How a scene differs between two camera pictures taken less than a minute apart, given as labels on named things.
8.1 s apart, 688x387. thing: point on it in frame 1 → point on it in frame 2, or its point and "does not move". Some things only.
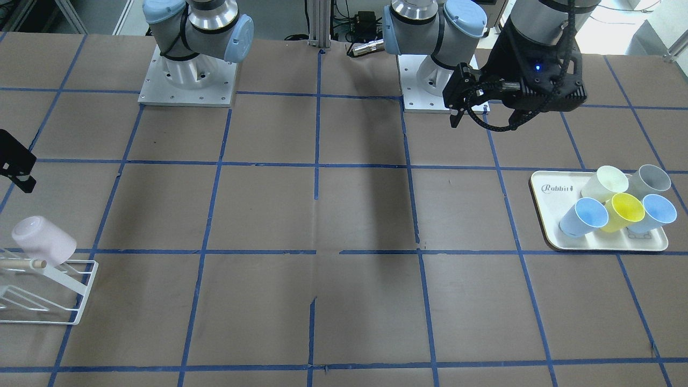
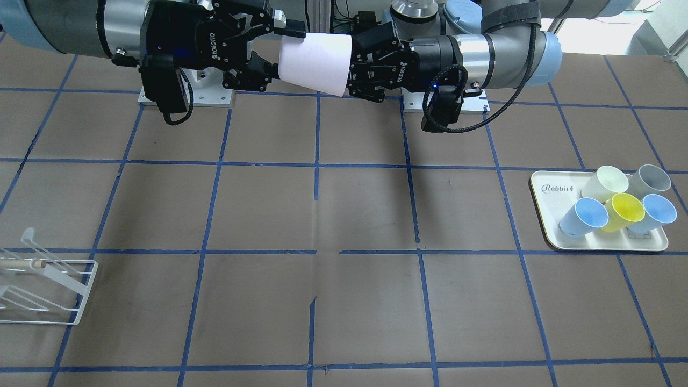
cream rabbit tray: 552,191 does not move
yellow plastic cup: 624,210 does not move
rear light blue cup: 658,212 does not move
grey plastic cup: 647,179 does not move
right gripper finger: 16,162 → 205,34
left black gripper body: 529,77 → 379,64
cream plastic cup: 606,181 does not move
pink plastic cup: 40,240 → 322,62
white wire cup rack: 34,292 does not move
